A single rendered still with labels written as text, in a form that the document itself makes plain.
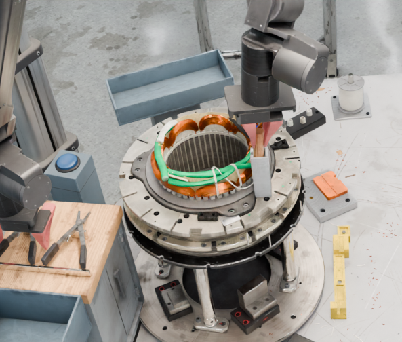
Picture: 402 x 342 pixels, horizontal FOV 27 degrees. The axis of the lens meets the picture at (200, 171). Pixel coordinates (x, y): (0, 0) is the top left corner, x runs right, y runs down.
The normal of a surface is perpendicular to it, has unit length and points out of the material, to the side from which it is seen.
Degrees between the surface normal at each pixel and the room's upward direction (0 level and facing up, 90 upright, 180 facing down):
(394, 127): 0
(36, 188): 91
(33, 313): 90
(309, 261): 0
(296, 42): 61
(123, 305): 90
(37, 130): 90
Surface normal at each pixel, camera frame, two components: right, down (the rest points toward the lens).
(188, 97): 0.26, 0.64
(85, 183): 0.93, 0.16
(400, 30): -0.13, -0.72
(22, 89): 0.78, 0.35
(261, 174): -0.04, 0.69
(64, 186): -0.36, 0.68
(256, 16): -0.59, 0.15
